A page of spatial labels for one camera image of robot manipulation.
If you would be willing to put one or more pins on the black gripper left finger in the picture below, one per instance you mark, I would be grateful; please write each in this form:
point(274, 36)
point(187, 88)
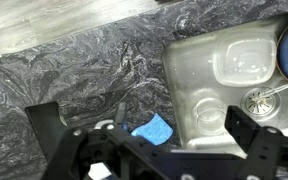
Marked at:
point(45, 126)

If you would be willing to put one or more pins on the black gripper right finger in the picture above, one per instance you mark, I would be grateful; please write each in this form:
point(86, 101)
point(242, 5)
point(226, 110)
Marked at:
point(240, 126)

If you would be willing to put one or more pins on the clear plastic container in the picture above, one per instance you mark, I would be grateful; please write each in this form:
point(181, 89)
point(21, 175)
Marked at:
point(244, 60)

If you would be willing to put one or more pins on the clear plastic fork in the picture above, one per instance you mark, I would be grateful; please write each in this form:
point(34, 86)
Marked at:
point(277, 89)

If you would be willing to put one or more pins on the stainless steel sink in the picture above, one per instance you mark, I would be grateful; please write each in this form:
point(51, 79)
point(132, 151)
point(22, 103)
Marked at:
point(190, 66)

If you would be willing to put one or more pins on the metal sink drain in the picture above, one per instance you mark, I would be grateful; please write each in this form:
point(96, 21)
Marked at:
point(253, 108)

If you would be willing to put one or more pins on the blue sponge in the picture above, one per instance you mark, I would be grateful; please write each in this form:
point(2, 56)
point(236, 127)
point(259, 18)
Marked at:
point(154, 130)

